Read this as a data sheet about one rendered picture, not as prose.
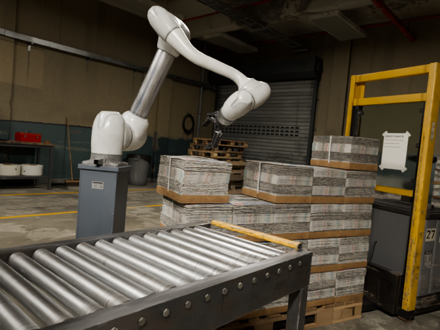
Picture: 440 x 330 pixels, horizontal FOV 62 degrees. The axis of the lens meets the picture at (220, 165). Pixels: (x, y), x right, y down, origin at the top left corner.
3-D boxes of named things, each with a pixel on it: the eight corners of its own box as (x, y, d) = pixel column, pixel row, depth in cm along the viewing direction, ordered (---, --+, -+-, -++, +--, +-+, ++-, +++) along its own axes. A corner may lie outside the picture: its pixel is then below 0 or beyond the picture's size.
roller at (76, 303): (0, 261, 101) (14, 271, 104) (86, 329, 70) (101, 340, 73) (16, 247, 104) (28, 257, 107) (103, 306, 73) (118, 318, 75)
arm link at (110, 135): (83, 152, 180) (86, 107, 179) (104, 152, 198) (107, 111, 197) (112, 155, 176) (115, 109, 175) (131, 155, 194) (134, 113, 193)
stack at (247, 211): (150, 325, 227) (161, 192, 223) (295, 300, 284) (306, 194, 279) (173, 359, 194) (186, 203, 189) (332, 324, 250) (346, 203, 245)
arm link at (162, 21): (179, 21, 172) (188, 30, 185) (155, -5, 175) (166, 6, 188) (159, 41, 175) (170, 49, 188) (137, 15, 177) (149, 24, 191)
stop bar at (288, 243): (215, 224, 163) (215, 219, 162) (302, 248, 134) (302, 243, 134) (210, 224, 160) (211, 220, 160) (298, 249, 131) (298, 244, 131)
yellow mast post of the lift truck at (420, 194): (396, 306, 267) (424, 63, 258) (404, 304, 271) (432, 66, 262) (407, 311, 259) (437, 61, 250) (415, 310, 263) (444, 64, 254)
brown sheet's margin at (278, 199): (241, 193, 250) (241, 186, 250) (274, 194, 264) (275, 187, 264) (275, 203, 217) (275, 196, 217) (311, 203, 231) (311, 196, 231)
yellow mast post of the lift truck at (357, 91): (329, 274, 325) (350, 75, 315) (336, 273, 329) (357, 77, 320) (337, 277, 317) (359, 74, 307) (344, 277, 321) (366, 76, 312)
